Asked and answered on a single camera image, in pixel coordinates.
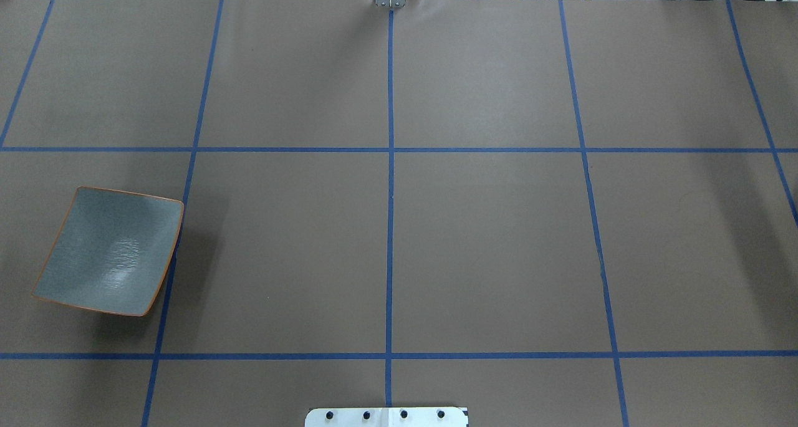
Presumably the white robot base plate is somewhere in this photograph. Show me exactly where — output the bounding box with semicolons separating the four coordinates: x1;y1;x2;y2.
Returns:
304;406;469;426

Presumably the grey square plate orange rim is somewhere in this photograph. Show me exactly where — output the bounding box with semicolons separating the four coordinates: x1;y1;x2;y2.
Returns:
31;186;185;317

